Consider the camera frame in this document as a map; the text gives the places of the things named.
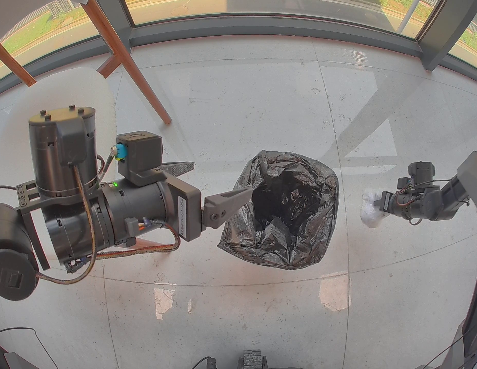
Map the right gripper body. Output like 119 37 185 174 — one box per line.
381 191 430 222

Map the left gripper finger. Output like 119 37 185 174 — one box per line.
158 161 196 178
201 186 254 230

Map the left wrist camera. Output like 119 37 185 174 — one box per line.
115 131 167 187

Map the white cushioned wooden chair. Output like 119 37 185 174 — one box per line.
0 0 173 268

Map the white paper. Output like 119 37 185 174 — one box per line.
360 189 389 229

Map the window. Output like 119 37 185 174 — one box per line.
0 0 477 96

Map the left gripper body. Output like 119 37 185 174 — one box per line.
44 178 203 267

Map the black plastic bag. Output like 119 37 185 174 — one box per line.
217 149 340 271

